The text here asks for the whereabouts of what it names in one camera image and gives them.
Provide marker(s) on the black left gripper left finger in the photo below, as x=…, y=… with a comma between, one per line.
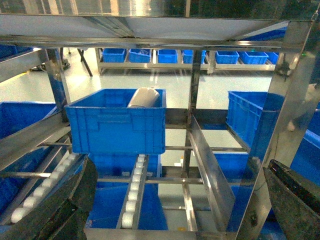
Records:
x=63, y=215

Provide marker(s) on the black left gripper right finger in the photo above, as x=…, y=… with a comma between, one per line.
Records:
x=295, y=201

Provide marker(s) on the stainless steel roller shelf rack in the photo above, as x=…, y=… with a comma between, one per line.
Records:
x=289, y=27

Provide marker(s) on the large blue bin near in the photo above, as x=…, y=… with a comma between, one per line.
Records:
x=307, y=158

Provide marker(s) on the blue ribbed crate with roll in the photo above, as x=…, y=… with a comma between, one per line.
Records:
x=102, y=123

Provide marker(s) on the blue bin behind near bin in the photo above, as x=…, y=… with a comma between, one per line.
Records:
x=244, y=111

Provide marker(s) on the white roll in crate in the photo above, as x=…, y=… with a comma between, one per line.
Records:
x=144, y=97

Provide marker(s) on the distant steel rack with bins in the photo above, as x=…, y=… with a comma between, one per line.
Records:
x=169, y=59

